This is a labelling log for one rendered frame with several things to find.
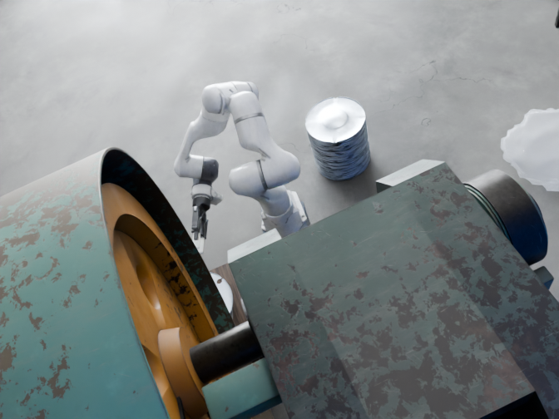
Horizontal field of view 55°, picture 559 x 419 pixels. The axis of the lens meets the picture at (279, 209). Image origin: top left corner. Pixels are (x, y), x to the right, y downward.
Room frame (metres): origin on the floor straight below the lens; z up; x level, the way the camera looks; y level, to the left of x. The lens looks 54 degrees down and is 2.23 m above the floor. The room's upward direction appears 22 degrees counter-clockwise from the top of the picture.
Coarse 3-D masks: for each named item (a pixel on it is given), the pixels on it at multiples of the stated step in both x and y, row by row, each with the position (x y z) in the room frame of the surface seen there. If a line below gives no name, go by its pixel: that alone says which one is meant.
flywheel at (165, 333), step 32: (128, 192) 0.73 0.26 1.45; (128, 224) 0.65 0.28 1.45; (128, 256) 0.59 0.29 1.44; (160, 256) 0.67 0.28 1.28; (128, 288) 0.49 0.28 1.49; (160, 288) 0.59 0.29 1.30; (192, 288) 0.65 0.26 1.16; (160, 320) 0.49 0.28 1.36; (192, 320) 0.59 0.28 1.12; (160, 352) 0.40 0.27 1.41; (160, 384) 0.33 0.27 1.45; (192, 384) 0.34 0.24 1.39; (192, 416) 0.30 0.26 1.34
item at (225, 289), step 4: (212, 276) 1.13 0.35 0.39; (216, 276) 1.12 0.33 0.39; (216, 280) 1.11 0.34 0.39; (224, 280) 1.09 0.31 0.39; (216, 284) 1.09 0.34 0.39; (220, 284) 1.08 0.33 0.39; (224, 284) 1.07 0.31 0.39; (228, 284) 1.06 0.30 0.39; (220, 288) 1.06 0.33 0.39; (224, 288) 1.06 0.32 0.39; (228, 288) 1.05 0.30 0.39; (220, 292) 1.05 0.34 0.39; (224, 292) 1.04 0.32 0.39; (228, 292) 1.04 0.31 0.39; (224, 296) 1.03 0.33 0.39; (228, 296) 1.02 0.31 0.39; (232, 296) 1.01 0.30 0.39; (224, 300) 1.01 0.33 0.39; (228, 300) 1.00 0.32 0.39; (232, 300) 0.99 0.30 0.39; (228, 304) 0.98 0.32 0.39; (232, 304) 0.98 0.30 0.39; (228, 308) 0.97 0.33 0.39
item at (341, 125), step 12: (312, 108) 1.87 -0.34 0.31; (324, 108) 1.84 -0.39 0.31; (336, 108) 1.81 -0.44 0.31; (348, 108) 1.78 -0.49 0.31; (360, 108) 1.75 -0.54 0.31; (312, 120) 1.80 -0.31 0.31; (324, 120) 1.76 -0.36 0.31; (336, 120) 1.73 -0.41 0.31; (348, 120) 1.71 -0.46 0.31; (360, 120) 1.68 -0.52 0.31; (312, 132) 1.72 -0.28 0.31; (324, 132) 1.69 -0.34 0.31; (336, 132) 1.66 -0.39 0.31; (348, 132) 1.64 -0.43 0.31
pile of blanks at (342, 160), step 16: (320, 144) 1.65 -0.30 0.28; (336, 144) 1.61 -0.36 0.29; (352, 144) 1.60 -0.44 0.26; (368, 144) 1.66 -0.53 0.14; (320, 160) 1.69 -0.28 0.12; (336, 160) 1.61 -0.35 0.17; (352, 160) 1.60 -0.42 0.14; (368, 160) 1.65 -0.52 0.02; (336, 176) 1.63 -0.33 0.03; (352, 176) 1.60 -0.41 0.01
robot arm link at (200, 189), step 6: (198, 186) 1.48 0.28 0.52; (204, 186) 1.48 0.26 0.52; (210, 186) 1.48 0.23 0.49; (192, 192) 1.47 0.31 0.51; (198, 192) 1.46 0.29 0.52; (204, 192) 1.45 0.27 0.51; (210, 192) 1.46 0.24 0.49; (216, 192) 1.46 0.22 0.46; (192, 198) 1.47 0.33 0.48; (210, 198) 1.45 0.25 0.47; (216, 198) 1.44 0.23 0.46; (222, 198) 1.44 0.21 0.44; (210, 204) 1.46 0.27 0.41; (216, 204) 1.45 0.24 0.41
